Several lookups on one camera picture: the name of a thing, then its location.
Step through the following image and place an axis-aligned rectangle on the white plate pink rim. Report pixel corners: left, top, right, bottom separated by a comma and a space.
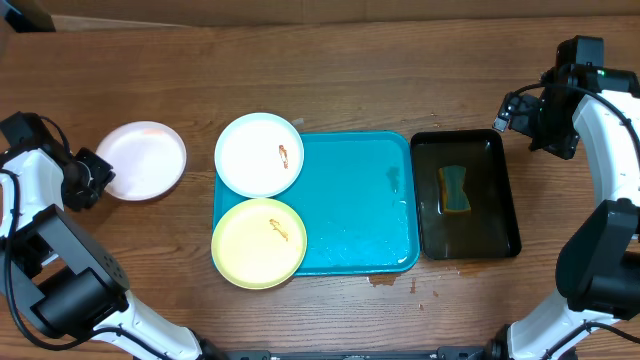
96, 121, 187, 201

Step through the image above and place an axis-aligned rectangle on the green yellow sponge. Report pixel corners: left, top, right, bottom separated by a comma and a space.
438, 165, 471, 214

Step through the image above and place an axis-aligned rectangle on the white plate mint rim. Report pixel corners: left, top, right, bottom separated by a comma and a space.
214, 112, 305, 198

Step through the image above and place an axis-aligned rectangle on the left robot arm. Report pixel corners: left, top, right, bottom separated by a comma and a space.
1, 143, 225, 359

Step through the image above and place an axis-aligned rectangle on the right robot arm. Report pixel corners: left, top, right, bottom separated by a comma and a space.
484, 60, 639, 359

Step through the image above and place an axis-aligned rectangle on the black water tray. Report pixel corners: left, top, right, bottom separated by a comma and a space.
410, 129, 522, 260

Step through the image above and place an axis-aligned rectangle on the blue plastic tray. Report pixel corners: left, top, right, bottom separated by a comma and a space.
211, 130, 421, 278

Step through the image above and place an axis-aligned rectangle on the blue object in corner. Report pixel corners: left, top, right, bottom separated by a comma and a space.
1, 0, 56, 33

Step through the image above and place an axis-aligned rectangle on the yellow plate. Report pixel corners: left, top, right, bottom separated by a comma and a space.
211, 198, 307, 290

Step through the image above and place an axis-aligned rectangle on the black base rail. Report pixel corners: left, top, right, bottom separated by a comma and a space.
226, 346, 490, 360

